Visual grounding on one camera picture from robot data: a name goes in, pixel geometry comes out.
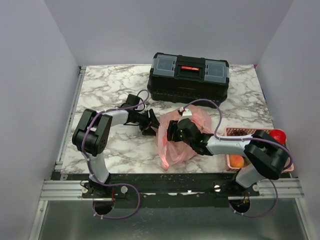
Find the silver aluminium frame rail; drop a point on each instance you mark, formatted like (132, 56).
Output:
(61, 190)

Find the black toolbox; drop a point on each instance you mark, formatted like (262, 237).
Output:
(183, 79)

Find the pink plastic basket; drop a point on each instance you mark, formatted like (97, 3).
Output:
(266, 155)

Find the black mounting rail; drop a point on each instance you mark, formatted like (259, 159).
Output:
(164, 190)

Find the green yellow patterned fake fruit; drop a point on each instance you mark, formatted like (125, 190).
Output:
(246, 161)

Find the red fake apple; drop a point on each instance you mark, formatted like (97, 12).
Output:
(278, 135)

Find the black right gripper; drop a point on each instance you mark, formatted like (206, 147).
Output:
(172, 128)

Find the dark fake grape bunch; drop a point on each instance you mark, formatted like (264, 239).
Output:
(238, 132)

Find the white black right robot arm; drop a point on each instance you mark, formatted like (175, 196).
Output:
(209, 144)

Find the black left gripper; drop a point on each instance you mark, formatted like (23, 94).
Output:
(147, 128)

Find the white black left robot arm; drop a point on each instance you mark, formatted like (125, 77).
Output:
(92, 132)

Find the orange fake peach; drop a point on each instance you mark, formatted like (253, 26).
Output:
(236, 161)

